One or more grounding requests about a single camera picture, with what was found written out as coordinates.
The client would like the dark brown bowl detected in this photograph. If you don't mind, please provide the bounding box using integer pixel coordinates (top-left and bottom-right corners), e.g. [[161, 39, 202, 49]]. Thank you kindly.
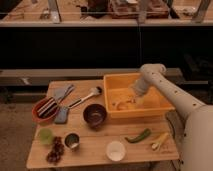
[[83, 104, 107, 128]]

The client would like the grey spatula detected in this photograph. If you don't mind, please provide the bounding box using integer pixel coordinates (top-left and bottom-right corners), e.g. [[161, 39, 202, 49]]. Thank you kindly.
[[53, 84, 74, 102]]

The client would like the green plastic cup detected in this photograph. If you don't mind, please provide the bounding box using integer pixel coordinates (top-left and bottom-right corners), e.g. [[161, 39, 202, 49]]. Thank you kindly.
[[38, 128, 53, 145]]

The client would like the red bowl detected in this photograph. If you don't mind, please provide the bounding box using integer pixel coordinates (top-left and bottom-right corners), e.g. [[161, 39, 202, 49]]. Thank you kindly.
[[32, 97, 59, 125]]

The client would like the metal cup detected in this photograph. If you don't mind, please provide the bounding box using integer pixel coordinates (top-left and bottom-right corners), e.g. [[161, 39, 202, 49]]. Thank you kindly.
[[64, 133, 80, 150]]

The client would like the white small bowl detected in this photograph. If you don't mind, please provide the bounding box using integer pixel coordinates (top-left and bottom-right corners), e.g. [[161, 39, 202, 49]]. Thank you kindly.
[[106, 141, 126, 162]]

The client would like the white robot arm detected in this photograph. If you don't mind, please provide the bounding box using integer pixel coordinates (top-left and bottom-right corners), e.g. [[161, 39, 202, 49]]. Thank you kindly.
[[133, 64, 213, 171]]

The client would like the orange food piece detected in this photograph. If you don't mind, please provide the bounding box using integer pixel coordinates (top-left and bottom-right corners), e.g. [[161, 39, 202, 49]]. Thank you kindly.
[[115, 102, 126, 110]]

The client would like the yellow corn piece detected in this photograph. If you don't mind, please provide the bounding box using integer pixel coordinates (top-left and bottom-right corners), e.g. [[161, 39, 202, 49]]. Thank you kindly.
[[151, 133, 168, 150]]

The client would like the green pepper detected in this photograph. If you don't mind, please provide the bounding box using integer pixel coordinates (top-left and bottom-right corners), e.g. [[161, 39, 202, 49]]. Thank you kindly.
[[125, 129, 151, 143]]

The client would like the blue sponge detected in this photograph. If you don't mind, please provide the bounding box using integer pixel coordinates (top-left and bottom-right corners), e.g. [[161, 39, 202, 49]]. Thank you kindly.
[[54, 107, 69, 124]]

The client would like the bunch of purple grapes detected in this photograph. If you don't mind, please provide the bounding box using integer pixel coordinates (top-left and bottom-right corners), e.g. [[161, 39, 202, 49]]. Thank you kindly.
[[46, 137, 64, 164]]

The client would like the yellow plastic bin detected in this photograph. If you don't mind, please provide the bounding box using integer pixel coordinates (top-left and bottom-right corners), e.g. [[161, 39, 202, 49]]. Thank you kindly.
[[103, 73, 174, 118]]

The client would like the white dish brush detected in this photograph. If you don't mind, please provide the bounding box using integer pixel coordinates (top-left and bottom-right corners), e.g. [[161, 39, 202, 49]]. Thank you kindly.
[[68, 86, 102, 108]]

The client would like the striped cloth in bowl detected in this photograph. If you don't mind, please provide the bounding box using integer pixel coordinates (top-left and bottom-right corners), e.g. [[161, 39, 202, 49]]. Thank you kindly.
[[37, 98, 58, 118]]

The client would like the black cable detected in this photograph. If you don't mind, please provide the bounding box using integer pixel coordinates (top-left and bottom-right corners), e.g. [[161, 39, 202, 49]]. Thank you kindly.
[[165, 114, 184, 171]]

